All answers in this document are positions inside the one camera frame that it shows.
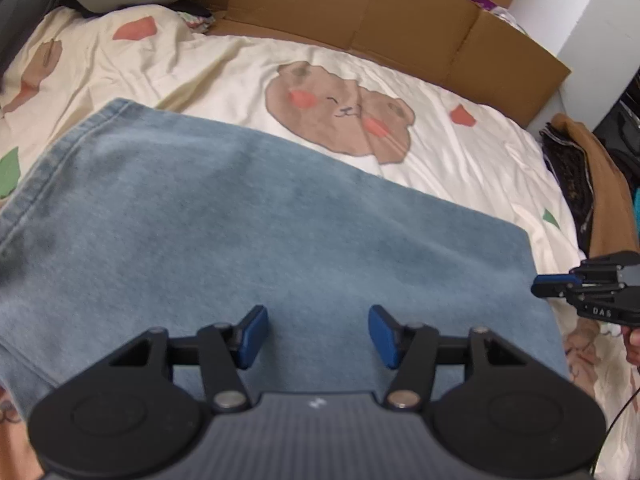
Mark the brown cardboard sheet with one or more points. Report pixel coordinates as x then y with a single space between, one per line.
400 20

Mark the person's right hand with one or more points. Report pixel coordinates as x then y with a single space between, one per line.
635 345

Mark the cream printed bedsheet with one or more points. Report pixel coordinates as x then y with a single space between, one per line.
450 160

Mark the brown garment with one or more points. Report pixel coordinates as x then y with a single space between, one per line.
610 185

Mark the dark grey duvet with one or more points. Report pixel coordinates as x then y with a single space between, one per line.
20 10

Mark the teal printed garment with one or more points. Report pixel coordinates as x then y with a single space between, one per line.
636 215

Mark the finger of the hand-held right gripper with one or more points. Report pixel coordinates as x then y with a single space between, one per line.
550 285

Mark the purple plastic item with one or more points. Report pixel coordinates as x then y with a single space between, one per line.
482 0

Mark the blue denim pants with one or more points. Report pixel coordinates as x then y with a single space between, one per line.
250 210

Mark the dark patterned cloth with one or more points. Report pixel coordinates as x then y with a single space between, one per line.
570 185

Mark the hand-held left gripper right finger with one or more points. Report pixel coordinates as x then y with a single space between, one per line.
385 335

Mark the floral cloth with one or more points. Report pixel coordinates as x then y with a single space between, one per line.
197 21

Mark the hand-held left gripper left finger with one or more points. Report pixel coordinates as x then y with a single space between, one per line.
252 335

